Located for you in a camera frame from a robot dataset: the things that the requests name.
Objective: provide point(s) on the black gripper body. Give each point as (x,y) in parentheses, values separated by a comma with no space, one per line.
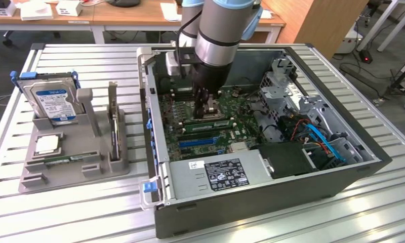
(211,76)

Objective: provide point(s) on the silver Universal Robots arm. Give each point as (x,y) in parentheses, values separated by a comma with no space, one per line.
(219,25)

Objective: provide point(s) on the black RAM slot bank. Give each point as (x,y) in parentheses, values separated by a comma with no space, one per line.
(184,95)

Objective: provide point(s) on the CPU socket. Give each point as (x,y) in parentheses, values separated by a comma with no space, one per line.
(214,116)

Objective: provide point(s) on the green motherboard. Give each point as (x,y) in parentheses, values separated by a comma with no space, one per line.
(244,119)

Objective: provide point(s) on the black expansion slot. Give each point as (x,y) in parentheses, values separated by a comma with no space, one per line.
(192,137)

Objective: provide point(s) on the blue expansion slot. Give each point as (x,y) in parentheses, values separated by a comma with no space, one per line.
(196,143)

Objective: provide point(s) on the metal drive cage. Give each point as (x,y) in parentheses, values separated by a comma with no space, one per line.
(274,98)

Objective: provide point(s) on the small silver heatsink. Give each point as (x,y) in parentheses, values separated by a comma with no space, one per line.
(240,146)

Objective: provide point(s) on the graphics card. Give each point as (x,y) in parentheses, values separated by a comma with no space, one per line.
(114,126)

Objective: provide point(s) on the white papers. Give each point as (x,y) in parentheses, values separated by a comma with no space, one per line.
(171,12)

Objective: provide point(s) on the grey power supply unit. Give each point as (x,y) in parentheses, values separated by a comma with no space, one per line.
(190,182)

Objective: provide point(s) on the wooden desk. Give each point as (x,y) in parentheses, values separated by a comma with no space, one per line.
(59,20)
(139,15)

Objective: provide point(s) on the blue case latch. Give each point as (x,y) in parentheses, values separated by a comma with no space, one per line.
(150,187)

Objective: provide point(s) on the black computer mouse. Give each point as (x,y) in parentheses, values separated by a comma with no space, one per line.
(123,3)

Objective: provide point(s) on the grey parts rack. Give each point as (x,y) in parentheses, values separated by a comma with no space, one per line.
(80,144)

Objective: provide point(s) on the wooden cabinet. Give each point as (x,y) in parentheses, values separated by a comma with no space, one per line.
(324,20)

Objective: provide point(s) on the black open PC case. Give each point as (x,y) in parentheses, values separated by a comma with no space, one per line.
(256,207)

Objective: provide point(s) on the metal disk bay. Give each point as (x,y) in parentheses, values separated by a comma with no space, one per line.
(344,149)

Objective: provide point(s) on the white device box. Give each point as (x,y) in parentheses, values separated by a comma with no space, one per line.
(350,38)

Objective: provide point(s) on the hard disk blue label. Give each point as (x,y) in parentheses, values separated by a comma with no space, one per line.
(54,103)

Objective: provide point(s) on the black power strip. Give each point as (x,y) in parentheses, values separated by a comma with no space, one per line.
(366,57)

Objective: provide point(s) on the silver CPU chip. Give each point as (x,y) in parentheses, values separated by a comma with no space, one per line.
(48,144)

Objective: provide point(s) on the white cardboard box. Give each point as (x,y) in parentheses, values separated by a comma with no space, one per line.
(70,8)

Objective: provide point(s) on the black wheeled stand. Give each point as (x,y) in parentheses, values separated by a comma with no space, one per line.
(396,89)

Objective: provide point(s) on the black and white box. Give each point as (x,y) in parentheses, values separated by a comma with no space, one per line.
(0,10)

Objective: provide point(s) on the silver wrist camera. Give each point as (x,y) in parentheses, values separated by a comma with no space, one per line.
(174,64)

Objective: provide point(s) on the white table frame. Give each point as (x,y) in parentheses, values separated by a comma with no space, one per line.
(399,27)

